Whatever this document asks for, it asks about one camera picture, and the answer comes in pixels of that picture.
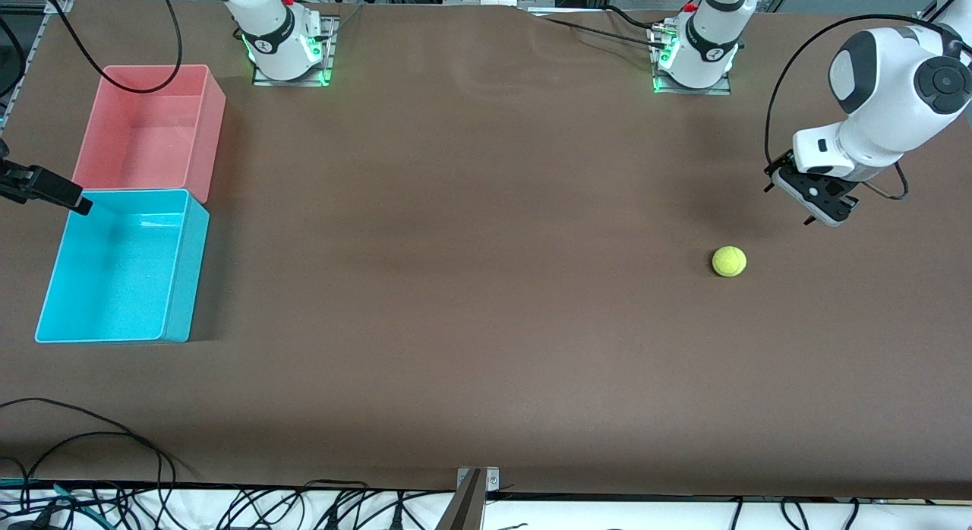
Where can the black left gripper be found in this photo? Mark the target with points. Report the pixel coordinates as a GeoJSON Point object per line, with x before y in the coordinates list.
{"type": "Point", "coordinates": [777, 163]}

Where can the yellow-green tennis ball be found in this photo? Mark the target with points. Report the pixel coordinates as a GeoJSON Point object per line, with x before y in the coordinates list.
{"type": "Point", "coordinates": [729, 261]}

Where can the blue plastic bin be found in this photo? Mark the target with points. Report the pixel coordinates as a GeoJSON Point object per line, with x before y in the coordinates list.
{"type": "Point", "coordinates": [114, 279]}

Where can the aluminium frame rail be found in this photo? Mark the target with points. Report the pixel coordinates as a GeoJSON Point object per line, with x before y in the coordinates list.
{"type": "Point", "coordinates": [928, 16]}
{"type": "Point", "coordinates": [34, 48]}

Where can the pink plastic bin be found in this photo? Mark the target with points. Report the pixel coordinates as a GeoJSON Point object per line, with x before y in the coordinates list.
{"type": "Point", "coordinates": [152, 135]}

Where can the grey aluminium post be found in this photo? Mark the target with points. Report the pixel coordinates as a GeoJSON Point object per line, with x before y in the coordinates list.
{"type": "Point", "coordinates": [465, 511]}

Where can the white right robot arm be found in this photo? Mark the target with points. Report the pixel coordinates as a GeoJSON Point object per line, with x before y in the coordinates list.
{"type": "Point", "coordinates": [273, 44]}

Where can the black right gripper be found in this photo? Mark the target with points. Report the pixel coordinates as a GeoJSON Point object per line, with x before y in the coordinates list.
{"type": "Point", "coordinates": [32, 182]}

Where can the silver metal bracket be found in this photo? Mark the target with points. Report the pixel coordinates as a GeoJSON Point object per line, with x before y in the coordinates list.
{"type": "Point", "coordinates": [492, 481]}

